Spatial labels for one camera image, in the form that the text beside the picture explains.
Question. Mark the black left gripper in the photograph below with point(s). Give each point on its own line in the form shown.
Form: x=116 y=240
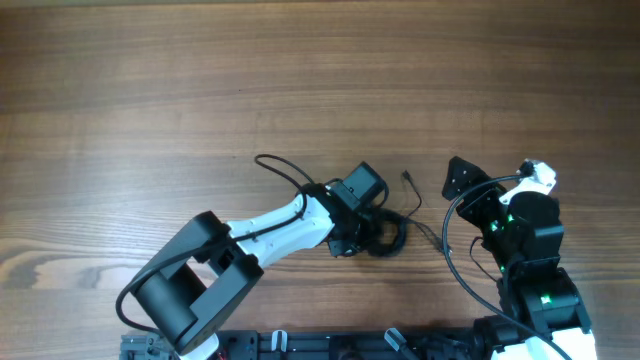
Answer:
x=346 y=247

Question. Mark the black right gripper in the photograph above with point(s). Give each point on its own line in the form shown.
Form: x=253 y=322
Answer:
x=454 y=188

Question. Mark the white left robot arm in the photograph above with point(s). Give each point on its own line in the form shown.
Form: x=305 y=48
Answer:
x=197 y=279

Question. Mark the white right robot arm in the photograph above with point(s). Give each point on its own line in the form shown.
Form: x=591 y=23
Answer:
x=540 y=314

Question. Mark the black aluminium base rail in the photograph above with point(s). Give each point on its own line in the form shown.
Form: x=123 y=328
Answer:
x=431 y=344

